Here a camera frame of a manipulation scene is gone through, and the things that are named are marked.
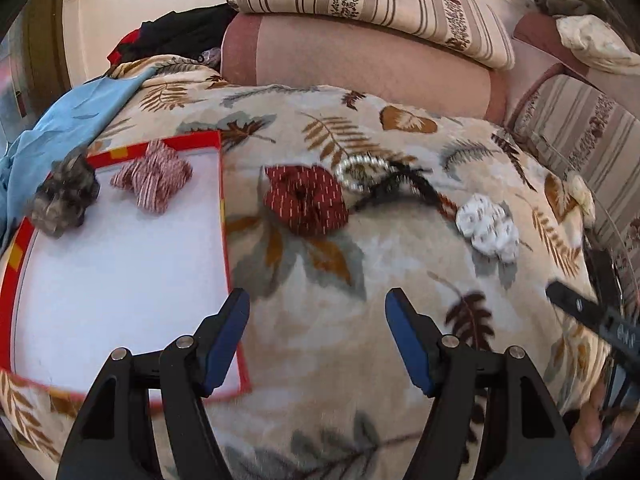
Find person's right hand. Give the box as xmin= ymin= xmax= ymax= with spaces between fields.
xmin=570 ymin=385 xmax=613 ymax=466

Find pearl bracelet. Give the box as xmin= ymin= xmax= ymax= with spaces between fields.
xmin=334 ymin=154 xmax=396 ymax=193

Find cream cloth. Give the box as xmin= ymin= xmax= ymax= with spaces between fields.
xmin=555 ymin=14 xmax=640 ymax=73

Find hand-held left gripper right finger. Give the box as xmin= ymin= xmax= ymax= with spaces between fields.
xmin=385 ymin=287 xmax=586 ymax=480

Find leaf-print blanket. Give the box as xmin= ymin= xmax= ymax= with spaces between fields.
xmin=0 ymin=55 xmax=616 ymax=480

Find dark red dashed scrunchie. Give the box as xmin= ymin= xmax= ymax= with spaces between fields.
xmin=263 ymin=164 xmax=350 ymax=238

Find cream scrunchie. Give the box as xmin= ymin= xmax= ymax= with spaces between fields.
xmin=565 ymin=175 xmax=597 ymax=226

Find black hair tie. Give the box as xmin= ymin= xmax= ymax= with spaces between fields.
xmin=350 ymin=162 xmax=441 ymax=211

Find striped floral cushion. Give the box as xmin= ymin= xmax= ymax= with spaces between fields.
xmin=226 ymin=0 xmax=516 ymax=71
xmin=505 ymin=72 xmax=640 ymax=281

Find black and red clothes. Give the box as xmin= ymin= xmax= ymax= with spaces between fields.
xmin=107 ymin=2 xmax=238 ymax=68

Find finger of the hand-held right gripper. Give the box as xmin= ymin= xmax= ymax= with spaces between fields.
xmin=546 ymin=280 xmax=640 ymax=356
xmin=589 ymin=246 xmax=623 ymax=313

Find dark green cloth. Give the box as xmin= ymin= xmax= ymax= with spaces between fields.
xmin=535 ymin=0 xmax=616 ymax=23

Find white patterned scrunchie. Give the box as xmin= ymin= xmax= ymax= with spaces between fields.
xmin=455 ymin=192 xmax=521 ymax=263

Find red-framed white tray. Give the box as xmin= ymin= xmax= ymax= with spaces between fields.
xmin=0 ymin=130 xmax=253 ymax=406

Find grey patterned scrunchie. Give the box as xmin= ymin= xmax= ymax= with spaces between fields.
xmin=27 ymin=150 xmax=101 ymax=238

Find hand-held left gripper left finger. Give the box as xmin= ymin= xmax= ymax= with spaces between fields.
xmin=55 ymin=287 xmax=251 ymax=480

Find wooden window frame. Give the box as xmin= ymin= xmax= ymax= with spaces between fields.
xmin=25 ymin=0 xmax=71 ymax=111

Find pink sofa armrest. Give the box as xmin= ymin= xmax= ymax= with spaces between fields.
xmin=512 ymin=12 xmax=640 ymax=106

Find red striped scrunchie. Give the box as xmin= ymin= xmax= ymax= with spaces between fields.
xmin=110 ymin=140 xmax=193 ymax=213

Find pink sofa bolster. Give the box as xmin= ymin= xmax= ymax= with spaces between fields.
xmin=220 ymin=12 xmax=508 ymax=123

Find light blue cloth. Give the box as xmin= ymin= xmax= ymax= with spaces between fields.
xmin=0 ymin=67 xmax=156 ymax=241

